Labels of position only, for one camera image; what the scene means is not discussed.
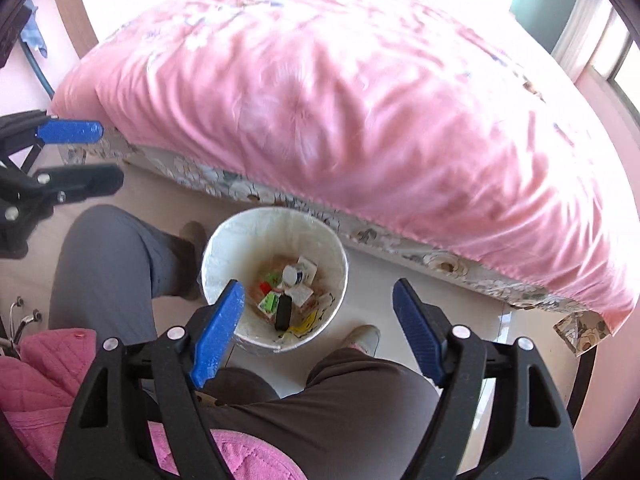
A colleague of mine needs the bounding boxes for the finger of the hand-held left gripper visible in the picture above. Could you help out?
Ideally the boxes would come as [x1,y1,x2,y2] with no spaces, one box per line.
[0,109,105,172]
[0,163,125,259]

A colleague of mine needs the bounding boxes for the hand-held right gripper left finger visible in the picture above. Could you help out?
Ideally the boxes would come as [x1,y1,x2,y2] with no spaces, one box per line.
[54,279,247,480]

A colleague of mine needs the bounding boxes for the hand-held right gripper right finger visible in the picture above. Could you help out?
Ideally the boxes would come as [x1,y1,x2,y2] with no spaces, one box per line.
[391,278,584,480]

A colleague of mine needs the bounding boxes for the black foam cylinder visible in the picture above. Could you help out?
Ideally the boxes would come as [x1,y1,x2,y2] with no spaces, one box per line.
[274,293,294,332]

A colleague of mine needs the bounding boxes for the white trash bin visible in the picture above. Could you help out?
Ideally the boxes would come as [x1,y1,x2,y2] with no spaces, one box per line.
[200,206,349,356]

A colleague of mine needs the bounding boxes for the white yogurt cup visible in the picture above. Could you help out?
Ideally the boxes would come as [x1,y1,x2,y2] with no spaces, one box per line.
[281,256,319,288]

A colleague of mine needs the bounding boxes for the person's right shoe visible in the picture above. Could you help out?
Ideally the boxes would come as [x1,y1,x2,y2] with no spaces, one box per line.
[344,324,382,358]

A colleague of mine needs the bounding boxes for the grey floral bed sheet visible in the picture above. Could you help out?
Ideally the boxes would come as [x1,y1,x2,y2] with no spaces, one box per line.
[59,125,612,357]

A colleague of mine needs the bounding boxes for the yellow wrapper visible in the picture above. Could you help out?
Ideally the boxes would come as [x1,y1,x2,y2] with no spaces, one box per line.
[289,311,319,337]

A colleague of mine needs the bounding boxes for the person's left leg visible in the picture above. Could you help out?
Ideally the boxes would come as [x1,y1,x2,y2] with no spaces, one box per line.
[47,204,203,348]

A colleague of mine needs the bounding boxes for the person's leg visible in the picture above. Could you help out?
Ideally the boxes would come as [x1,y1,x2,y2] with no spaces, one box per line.
[145,347,443,480]
[47,204,203,348]

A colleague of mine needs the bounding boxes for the blue cloth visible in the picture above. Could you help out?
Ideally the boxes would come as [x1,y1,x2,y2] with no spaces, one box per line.
[20,0,52,59]

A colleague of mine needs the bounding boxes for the person's right leg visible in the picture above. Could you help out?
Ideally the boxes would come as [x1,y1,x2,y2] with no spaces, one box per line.
[145,347,443,480]

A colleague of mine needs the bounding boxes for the dark furniture leg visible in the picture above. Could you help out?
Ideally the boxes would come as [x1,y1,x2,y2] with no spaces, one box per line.
[566,344,599,427]

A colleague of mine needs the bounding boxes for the pink floral blanket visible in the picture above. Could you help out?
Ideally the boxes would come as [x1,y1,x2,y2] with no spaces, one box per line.
[50,0,640,332]

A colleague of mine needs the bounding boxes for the window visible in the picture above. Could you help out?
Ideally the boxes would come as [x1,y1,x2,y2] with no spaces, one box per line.
[585,7,640,128]

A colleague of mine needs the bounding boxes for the white curtain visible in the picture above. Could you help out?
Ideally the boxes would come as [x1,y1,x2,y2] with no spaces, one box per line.
[550,0,622,82]

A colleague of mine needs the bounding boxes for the metal frame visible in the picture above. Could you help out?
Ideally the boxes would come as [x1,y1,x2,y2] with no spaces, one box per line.
[0,296,44,347]

